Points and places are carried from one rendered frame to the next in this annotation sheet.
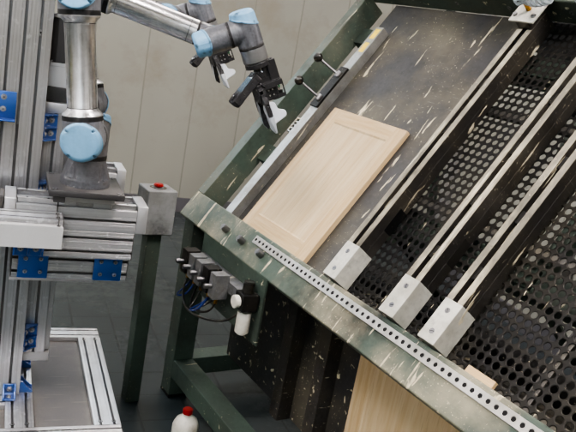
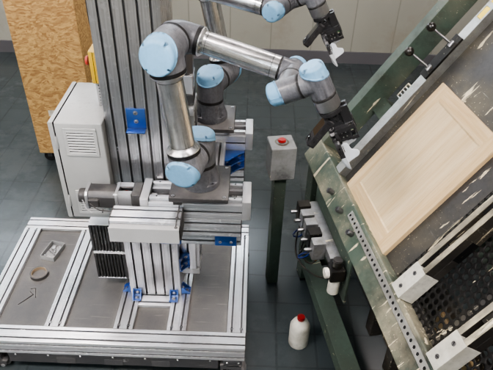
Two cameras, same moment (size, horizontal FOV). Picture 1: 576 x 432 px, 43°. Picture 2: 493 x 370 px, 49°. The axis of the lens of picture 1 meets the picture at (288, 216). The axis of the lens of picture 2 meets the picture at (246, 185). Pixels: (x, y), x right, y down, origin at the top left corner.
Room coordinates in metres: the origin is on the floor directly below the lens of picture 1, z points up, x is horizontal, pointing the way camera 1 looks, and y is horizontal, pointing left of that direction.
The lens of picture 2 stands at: (0.75, -0.17, 2.29)
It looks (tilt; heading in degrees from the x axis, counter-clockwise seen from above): 37 degrees down; 23
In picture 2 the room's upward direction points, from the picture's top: 2 degrees clockwise
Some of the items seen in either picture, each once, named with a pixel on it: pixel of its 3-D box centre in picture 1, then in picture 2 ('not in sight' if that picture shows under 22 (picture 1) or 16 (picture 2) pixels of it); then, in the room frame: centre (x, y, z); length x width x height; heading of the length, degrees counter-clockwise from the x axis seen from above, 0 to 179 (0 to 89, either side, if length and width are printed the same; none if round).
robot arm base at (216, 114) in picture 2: not in sight; (210, 106); (2.66, 0.84, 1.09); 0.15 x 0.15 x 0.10
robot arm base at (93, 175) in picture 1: (86, 168); (200, 170); (2.21, 0.65, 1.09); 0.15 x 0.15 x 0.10
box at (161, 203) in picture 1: (155, 209); (280, 158); (2.77, 0.52, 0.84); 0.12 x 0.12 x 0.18; 33
